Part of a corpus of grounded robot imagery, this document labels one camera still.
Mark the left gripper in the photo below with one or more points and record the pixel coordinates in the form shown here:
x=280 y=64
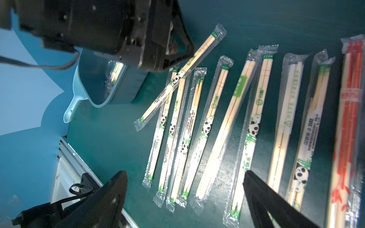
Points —
x=150 y=35

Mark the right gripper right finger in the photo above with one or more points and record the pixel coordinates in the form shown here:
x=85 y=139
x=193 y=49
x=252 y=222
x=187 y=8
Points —
x=265 y=203

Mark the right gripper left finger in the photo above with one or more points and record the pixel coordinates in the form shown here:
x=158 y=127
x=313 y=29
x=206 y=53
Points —
x=102 y=209

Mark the chopsticks panda print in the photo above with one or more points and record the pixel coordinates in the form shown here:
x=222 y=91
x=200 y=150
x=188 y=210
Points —
x=312 y=115

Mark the clear plastic storage box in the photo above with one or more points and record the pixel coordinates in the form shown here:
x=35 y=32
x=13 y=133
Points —
x=108 y=82

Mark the chopsticks panda sleeve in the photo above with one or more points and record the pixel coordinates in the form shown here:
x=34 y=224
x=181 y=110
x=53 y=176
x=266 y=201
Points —
x=212 y=41

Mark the chopsticks thin pair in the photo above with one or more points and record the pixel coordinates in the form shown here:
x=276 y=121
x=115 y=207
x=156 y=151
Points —
x=185 y=137

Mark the chopsticks plain pair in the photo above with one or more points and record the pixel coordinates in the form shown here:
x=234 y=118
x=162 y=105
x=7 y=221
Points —
x=210 y=172

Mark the red striped chopsticks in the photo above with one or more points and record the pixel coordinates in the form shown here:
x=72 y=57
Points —
x=343 y=157

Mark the chopsticks green tip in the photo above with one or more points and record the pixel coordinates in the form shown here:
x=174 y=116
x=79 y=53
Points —
x=292 y=71

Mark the light blue plastic scoop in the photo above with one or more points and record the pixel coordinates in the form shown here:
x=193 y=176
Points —
x=79 y=95

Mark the aluminium rail frame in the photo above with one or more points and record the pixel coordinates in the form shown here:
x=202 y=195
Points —
x=70 y=168

